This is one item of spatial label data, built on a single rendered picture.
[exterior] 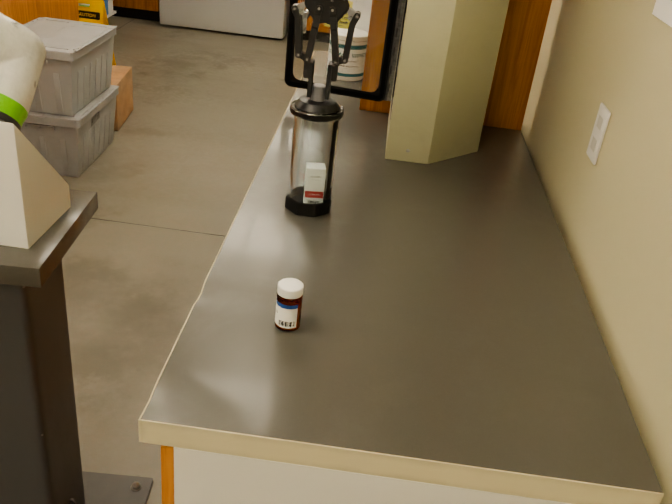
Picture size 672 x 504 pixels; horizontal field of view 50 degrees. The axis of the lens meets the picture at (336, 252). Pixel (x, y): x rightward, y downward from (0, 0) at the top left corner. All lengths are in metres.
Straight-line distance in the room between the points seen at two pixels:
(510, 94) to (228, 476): 1.51
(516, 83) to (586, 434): 1.32
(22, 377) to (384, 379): 0.79
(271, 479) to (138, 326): 1.81
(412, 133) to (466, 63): 0.21
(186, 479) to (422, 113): 1.11
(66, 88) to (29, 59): 2.29
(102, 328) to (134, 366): 0.26
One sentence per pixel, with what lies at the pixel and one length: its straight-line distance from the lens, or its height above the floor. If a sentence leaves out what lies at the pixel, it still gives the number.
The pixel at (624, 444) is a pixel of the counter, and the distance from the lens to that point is 1.13.
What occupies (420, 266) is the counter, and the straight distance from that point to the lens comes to 1.41.
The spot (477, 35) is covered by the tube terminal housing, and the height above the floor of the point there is 1.26.
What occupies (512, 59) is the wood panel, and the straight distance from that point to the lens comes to 2.21.
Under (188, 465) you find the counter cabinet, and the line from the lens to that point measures 1.06.
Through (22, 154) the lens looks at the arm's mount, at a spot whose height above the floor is 1.12.
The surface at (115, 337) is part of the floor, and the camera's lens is 2.76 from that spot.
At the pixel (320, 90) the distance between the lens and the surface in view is 1.47.
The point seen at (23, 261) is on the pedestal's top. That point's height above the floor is 0.94.
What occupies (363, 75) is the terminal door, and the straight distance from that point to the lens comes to 2.15.
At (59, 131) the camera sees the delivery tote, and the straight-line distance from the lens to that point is 3.88.
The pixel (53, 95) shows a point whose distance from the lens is 3.84.
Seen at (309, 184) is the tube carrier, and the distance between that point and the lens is 1.51.
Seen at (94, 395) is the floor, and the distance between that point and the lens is 2.52.
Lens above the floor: 1.63
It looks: 29 degrees down
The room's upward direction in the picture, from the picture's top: 7 degrees clockwise
